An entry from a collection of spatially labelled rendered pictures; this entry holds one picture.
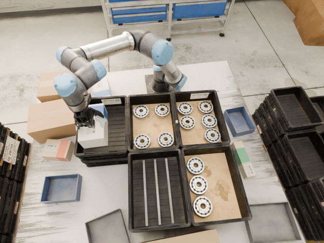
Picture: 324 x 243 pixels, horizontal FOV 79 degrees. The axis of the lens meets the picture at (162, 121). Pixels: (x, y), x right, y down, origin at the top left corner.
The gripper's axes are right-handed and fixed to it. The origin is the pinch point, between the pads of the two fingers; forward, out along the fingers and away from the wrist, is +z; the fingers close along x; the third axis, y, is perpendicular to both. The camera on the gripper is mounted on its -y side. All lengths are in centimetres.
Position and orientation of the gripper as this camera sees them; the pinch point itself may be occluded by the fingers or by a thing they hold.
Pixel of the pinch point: (92, 123)
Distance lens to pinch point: 105.3
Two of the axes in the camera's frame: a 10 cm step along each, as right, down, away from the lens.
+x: 9.9, -1.2, 0.9
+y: 1.5, 8.7, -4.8
